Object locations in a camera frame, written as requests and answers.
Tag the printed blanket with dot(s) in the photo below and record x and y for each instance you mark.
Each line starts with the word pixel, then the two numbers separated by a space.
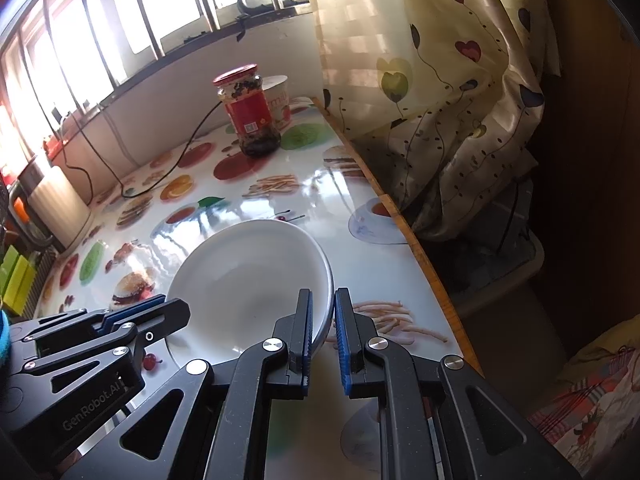
pixel 590 410

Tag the fruit print tablecloth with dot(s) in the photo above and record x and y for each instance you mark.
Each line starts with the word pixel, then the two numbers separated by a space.
pixel 300 200

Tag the window frame with bars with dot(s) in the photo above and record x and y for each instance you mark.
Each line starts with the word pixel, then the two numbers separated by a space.
pixel 150 15

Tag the large green box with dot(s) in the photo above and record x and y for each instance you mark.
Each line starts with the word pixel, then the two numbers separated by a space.
pixel 22 287

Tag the cream thermos kettle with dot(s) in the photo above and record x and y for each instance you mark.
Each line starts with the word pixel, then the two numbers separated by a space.
pixel 60 205

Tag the grey plastic bin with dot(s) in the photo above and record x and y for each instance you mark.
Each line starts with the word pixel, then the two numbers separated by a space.
pixel 500 270

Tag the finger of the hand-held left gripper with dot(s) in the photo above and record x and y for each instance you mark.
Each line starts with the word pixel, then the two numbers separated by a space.
pixel 150 312
pixel 100 347

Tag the large white bowl blue stripe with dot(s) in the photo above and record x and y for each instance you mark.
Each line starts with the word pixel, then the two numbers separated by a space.
pixel 250 280

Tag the red label glass jar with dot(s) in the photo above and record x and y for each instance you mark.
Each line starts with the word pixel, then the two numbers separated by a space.
pixel 250 115

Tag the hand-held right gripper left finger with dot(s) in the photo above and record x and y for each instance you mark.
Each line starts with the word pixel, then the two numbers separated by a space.
pixel 305 345

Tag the flat green box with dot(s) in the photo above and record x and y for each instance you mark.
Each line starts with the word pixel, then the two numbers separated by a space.
pixel 10 267

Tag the brown wooden cabinet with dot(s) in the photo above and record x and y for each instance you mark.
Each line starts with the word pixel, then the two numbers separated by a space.
pixel 590 185

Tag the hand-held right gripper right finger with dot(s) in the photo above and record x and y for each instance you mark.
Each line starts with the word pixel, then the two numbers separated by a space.
pixel 344 350

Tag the white paper cup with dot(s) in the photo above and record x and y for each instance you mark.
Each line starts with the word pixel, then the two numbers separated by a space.
pixel 280 100

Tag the striped tray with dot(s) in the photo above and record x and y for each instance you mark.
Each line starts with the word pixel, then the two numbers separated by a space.
pixel 44 280

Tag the heart print curtain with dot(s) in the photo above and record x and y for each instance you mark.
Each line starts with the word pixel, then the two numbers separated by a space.
pixel 450 85

